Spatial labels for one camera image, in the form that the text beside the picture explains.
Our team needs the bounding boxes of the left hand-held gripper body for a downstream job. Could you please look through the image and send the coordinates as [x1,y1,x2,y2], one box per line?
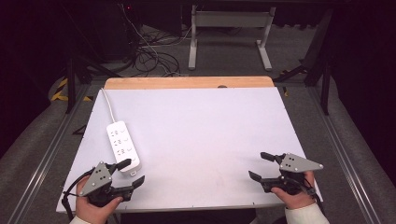
[78,161,134,208]

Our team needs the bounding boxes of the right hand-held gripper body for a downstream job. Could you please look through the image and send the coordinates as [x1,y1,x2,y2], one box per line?
[261,152,324,197]

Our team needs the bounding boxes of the white power strip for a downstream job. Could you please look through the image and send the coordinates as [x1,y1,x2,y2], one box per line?
[106,120,142,177]

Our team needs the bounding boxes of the person's left hand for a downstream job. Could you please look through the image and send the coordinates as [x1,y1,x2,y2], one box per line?
[75,176,124,224]

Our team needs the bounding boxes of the person's right hand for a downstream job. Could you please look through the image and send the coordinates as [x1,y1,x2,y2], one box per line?
[270,170,318,210]

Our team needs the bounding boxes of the white table board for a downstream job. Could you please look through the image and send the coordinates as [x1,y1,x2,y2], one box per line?
[55,87,324,214]

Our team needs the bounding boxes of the black metal stand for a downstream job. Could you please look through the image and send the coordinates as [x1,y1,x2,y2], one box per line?
[64,52,123,115]
[273,8,333,117]

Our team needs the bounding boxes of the yellow black hazard tape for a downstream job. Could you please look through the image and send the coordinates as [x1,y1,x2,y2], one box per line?
[50,77,93,103]

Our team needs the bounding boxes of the black computer case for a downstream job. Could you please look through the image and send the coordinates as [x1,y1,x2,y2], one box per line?
[94,2,142,62]

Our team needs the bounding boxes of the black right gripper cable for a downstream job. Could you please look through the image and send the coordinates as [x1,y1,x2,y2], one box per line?
[298,178,325,216]

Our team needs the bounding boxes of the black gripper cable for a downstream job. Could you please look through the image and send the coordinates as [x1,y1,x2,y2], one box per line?
[298,178,325,216]
[61,167,95,222]

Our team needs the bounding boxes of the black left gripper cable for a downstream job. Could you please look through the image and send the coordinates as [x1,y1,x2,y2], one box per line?
[61,167,95,222]

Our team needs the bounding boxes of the aluminium floor rail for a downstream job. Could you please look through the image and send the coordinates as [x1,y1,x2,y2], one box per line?
[306,86,382,224]
[7,83,92,224]

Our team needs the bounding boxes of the white power strip cable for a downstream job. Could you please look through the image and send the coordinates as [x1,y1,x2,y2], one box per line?
[100,87,117,124]

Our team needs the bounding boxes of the tangle of black floor cables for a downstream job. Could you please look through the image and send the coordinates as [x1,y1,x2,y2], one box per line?
[132,23,191,77]

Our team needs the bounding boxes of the thin white floor cable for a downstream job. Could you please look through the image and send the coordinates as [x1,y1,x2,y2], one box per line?
[120,3,191,63]

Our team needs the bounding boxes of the white metal table frame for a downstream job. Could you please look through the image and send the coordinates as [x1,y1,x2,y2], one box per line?
[188,4,277,72]

